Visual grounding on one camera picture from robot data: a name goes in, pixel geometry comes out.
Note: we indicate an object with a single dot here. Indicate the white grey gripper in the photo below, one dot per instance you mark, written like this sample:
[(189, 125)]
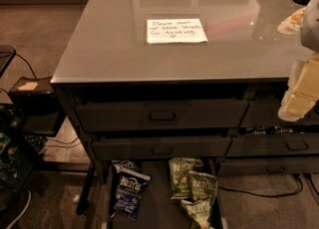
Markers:
[(311, 29)]

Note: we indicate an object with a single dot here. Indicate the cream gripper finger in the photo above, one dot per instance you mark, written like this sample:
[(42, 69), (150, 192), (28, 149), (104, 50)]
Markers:
[(294, 107)]

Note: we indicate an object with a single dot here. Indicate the blue Kettle chip bag front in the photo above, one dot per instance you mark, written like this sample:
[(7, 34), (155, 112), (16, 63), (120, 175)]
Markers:
[(129, 192)]

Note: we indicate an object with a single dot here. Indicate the blue kettle chip bag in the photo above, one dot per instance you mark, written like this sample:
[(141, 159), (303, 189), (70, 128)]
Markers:
[(129, 192), (133, 165)]

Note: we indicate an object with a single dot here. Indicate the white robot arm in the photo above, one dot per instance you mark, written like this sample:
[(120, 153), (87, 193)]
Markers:
[(309, 33)]

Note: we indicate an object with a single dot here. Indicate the dark top right drawer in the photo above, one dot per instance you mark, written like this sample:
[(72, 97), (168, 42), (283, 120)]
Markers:
[(265, 113)]

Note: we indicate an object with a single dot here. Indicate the dark drawer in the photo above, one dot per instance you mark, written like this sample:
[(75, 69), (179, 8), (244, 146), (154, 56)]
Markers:
[(274, 145), (265, 113), (161, 147), (153, 115), (287, 165)]

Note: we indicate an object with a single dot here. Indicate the snack bags in right drawer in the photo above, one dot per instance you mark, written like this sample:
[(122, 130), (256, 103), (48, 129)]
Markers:
[(277, 129)]

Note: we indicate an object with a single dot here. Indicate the dark middle right drawer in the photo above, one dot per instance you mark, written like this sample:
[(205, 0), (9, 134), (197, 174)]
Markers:
[(274, 145)]

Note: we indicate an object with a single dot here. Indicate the dark bottom right drawer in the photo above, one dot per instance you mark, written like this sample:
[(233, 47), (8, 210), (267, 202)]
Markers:
[(287, 165)]

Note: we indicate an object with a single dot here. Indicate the green Kettle chip bag middle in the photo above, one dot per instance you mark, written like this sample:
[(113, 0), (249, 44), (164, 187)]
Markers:
[(202, 185)]

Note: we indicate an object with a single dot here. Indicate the green kettle chip bag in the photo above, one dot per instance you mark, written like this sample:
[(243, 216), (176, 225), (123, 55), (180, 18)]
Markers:
[(199, 213), (178, 173), (202, 185)]

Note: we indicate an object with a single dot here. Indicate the green Kettle chip bag back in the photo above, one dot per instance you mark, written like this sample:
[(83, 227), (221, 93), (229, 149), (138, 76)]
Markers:
[(178, 173)]

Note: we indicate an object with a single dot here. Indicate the green Kettle chip bag front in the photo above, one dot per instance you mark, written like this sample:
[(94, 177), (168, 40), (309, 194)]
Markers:
[(199, 213)]

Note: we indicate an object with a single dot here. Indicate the dark top left drawer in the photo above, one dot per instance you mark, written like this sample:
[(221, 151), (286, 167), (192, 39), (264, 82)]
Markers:
[(153, 115)]

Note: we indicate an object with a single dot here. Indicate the blue Kettle chip bag back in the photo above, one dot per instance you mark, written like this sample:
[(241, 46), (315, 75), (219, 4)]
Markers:
[(133, 165)]

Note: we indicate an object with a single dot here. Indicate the dark middle left drawer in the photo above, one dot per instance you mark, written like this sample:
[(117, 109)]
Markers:
[(161, 147)]

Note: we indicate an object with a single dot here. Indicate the dark cabinet with glass top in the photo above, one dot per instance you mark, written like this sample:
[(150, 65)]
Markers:
[(108, 60)]

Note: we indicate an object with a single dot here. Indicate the white handwritten paper note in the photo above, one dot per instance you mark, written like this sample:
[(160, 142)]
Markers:
[(172, 31)]

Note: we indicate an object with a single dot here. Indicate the dark box with tape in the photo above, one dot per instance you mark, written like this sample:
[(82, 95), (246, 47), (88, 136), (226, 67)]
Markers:
[(39, 105)]

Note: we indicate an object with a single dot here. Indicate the green snack box left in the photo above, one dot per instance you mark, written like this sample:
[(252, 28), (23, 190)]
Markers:
[(17, 158)]

